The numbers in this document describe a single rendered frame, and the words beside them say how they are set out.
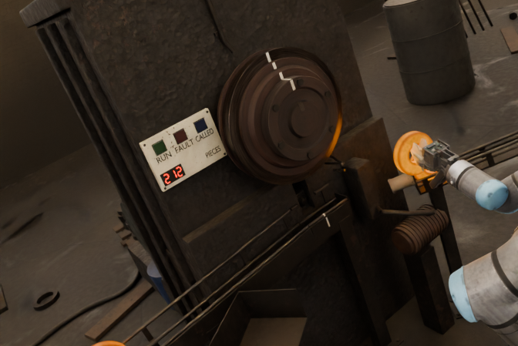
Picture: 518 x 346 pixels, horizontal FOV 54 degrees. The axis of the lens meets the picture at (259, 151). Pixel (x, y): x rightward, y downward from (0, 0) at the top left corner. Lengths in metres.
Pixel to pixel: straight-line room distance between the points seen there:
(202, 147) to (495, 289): 1.00
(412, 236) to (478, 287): 0.83
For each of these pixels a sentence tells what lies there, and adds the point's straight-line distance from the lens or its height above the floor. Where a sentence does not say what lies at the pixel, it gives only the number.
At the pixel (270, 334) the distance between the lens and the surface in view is 1.68.
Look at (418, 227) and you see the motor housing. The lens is 2.06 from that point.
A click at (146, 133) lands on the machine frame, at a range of 1.69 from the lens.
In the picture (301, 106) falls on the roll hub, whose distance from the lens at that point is 1.67.
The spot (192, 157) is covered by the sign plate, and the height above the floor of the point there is 1.12.
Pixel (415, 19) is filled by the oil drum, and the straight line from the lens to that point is 4.34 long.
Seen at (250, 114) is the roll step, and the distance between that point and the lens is 1.64.
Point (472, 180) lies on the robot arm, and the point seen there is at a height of 0.82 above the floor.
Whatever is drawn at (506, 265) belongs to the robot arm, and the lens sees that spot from 1.22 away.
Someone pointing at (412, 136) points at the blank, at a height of 0.90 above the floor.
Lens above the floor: 1.66
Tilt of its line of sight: 20 degrees down
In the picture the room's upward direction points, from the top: 21 degrees counter-clockwise
